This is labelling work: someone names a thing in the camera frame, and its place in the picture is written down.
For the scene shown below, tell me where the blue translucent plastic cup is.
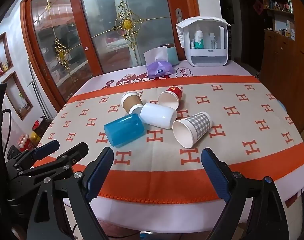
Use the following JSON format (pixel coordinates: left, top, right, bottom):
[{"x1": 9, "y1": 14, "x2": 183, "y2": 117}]
[{"x1": 104, "y1": 113, "x2": 145, "y2": 147}]

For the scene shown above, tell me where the brown sleeved paper cup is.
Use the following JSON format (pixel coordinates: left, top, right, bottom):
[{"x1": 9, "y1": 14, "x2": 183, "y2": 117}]
[{"x1": 121, "y1": 92, "x2": 143, "y2": 115}]

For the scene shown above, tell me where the white plastic cup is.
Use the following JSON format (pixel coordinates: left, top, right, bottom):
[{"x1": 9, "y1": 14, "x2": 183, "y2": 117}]
[{"x1": 140, "y1": 103, "x2": 177, "y2": 129}]

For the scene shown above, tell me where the red paper cup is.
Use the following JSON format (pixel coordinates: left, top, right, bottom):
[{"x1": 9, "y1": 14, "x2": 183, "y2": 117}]
[{"x1": 158, "y1": 86, "x2": 183, "y2": 110}]

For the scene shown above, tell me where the grey checked paper cup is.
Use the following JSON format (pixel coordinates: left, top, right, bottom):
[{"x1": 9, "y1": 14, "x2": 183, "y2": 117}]
[{"x1": 172, "y1": 112, "x2": 213, "y2": 148}]

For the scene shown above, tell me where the orange beige patterned tablecloth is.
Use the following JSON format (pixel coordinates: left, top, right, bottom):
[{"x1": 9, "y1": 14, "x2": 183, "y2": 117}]
[{"x1": 40, "y1": 62, "x2": 304, "y2": 233}]

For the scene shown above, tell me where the wooden glass sliding door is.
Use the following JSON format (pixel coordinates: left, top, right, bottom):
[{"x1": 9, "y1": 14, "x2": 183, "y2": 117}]
[{"x1": 20, "y1": 0, "x2": 199, "y2": 110}]

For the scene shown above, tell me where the purple tissue pack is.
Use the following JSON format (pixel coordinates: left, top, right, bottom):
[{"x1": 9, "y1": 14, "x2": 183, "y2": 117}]
[{"x1": 143, "y1": 46, "x2": 174, "y2": 79}]

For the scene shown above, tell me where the teal cylindrical container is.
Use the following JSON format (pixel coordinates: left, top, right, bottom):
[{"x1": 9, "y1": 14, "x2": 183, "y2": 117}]
[{"x1": 160, "y1": 43, "x2": 179, "y2": 66}]

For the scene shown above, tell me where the dark wooden shelf cabinet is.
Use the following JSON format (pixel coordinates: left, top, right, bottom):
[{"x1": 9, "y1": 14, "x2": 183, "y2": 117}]
[{"x1": 236, "y1": 0, "x2": 304, "y2": 133}]

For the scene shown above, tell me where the white cosmetics organizer box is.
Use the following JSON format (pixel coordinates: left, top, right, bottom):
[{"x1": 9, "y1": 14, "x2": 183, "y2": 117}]
[{"x1": 176, "y1": 16, "x2": 230, "y2": 67}]

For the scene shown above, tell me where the lower wooden picture frame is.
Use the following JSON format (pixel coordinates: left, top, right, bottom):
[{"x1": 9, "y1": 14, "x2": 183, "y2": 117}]
[{"x1": 2, "y1": 72, "x2": 33, "y2": 120}]

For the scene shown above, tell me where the wooden picture frame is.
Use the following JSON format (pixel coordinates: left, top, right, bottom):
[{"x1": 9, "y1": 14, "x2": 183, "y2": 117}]
[
  {"x1": 0, "y1": 32, "x2": 13, "y2": 77},
  {"x1": 2, "y1": 72, "x2": 33, "y2": 120}
]

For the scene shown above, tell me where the upper wooden picture frame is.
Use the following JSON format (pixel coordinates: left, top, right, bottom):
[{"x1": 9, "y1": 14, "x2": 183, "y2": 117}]
[{"x1": 0, "y1": 32, "x2": 13, "y2": 77}]

